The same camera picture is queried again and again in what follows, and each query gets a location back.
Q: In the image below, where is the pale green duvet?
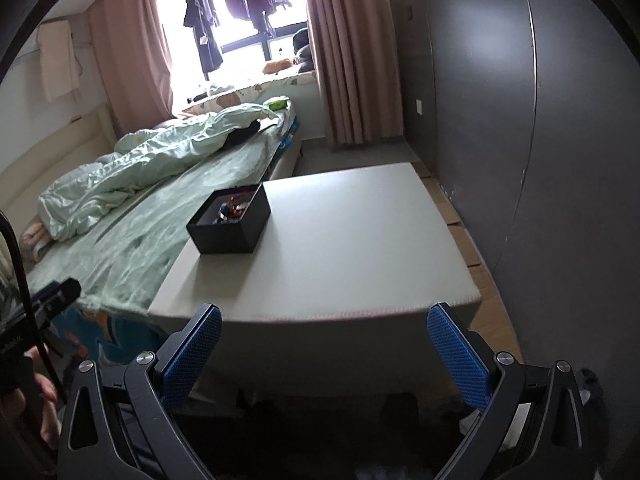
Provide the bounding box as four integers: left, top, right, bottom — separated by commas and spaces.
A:
37, 102, 291, 242

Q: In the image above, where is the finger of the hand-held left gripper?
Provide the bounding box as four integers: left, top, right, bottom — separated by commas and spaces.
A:
29, 279, 82, 318

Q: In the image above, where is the pink curtain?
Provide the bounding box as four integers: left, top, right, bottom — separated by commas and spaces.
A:
89, 0, 175, 137
299, 0, 405, 148

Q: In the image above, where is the printed window seat cushion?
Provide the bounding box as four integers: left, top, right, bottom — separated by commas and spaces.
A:
181, 72, 319, 117

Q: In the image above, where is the black garment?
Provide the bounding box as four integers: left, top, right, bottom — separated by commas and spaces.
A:
223, 120, 262, 147

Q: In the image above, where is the dark window frame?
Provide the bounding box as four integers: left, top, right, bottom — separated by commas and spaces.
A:
219, 22, 309, 62

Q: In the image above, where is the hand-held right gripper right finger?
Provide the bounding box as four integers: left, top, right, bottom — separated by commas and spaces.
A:
426, 302, 587, 480

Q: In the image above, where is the dark grey wardrobe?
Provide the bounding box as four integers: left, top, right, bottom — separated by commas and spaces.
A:
388, 0, 640, 413

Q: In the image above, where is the beige hanging towel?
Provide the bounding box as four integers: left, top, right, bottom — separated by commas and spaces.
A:
38, 19, 81, 102

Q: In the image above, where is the dark blue plush toy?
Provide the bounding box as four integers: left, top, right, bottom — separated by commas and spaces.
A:
292, 27, 316, 74

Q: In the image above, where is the black cable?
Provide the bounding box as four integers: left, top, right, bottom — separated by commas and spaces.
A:
0, 212, 68, 403

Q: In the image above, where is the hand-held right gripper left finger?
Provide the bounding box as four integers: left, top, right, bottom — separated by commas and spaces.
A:
57, 303, 224, 480

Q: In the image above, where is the pink printed pillow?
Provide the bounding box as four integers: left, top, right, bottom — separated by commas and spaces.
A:
19, 219, 52, 262

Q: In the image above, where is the black jewelry box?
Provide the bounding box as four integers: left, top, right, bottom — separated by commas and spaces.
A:
185, 183, 272, 255

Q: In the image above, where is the person's left hand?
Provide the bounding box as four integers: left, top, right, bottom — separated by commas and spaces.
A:
36, 377, 63, 450

